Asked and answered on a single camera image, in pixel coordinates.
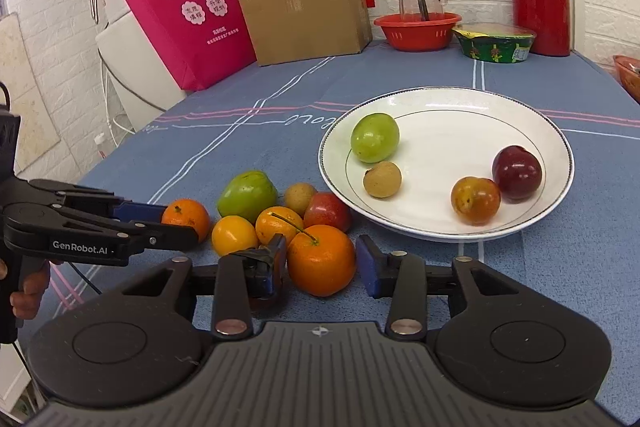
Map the orange mandarin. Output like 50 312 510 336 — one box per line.
162 198 212 243
255 206 304 245

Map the yellow orange small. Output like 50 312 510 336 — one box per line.
212 216 259 257

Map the large orange with stem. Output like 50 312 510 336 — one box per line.
288 225 356 297

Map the green mango-shaped fruit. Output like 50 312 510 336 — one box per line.
217 170 279 225

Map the red-yellow plum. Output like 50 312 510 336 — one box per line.
450 176 501 225

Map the green apple round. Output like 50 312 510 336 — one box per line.
350 113 400 164

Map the dark red plum large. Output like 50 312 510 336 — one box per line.
491 145 542 202

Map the person's left hand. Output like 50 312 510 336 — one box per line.
1 260 50 320

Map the red apple small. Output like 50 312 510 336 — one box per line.
303 192 352 233

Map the white appliance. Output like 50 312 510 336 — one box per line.
90 0 188 131

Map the white ceramic plate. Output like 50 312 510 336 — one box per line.
318 87 575 243

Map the pink tote bag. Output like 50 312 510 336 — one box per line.
126 0 256 91

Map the red plastic basket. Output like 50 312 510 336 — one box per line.
374 12 462 52

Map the green instant noodle bowl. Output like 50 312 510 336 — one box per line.
452 23 537 64

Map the cardboard box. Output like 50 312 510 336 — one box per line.
240 0 372 66

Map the orange woven bowl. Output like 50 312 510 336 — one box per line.
613 55 640 103

